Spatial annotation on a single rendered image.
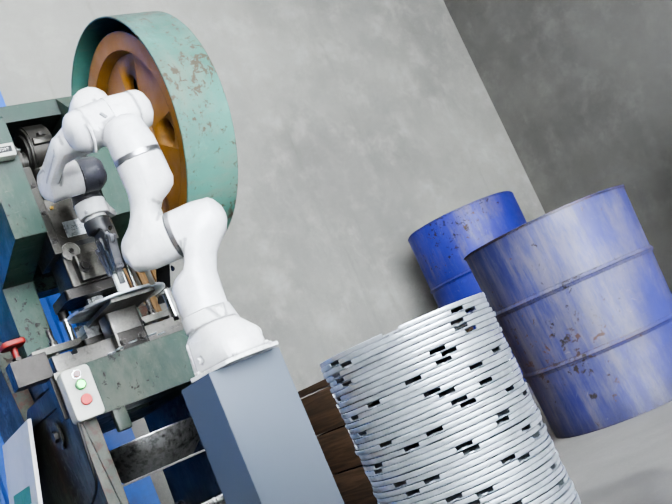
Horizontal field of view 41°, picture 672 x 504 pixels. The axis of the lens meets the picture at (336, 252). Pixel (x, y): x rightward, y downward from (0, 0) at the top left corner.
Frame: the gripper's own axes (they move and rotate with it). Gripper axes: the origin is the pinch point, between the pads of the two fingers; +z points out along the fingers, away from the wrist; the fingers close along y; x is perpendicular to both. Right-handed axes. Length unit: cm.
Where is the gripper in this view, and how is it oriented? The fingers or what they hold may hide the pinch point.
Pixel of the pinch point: (121, 284)
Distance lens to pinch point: 257.0
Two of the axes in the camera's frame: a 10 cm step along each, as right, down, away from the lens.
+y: 4.9, -3.5, -8.0
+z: 4.0, 9.1, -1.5
